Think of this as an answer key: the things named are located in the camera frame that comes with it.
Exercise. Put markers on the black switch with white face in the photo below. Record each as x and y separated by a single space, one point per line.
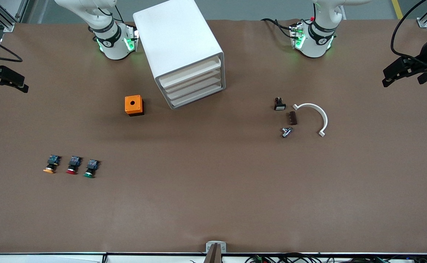
279 105

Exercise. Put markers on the green push button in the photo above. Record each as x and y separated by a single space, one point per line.
91 168

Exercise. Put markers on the brown metal post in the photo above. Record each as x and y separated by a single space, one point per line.
213 255

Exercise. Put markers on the orange button box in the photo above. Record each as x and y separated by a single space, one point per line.
133 104

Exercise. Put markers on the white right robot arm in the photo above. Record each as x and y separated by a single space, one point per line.
114 47

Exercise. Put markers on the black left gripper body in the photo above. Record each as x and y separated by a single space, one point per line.
419 66

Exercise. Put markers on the white curved bracket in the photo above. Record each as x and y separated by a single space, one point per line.
317 109

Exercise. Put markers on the grey metal bracket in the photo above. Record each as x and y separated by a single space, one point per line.
216 244

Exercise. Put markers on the red push button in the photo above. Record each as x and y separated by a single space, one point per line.
73 165

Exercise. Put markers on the brown terminal block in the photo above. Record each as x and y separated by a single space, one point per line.
293 118

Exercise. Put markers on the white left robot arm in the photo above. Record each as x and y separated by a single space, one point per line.
317 40

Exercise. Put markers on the yellow push button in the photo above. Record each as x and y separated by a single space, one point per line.
52 163

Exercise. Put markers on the brown table cover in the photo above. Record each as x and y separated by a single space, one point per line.
213 204

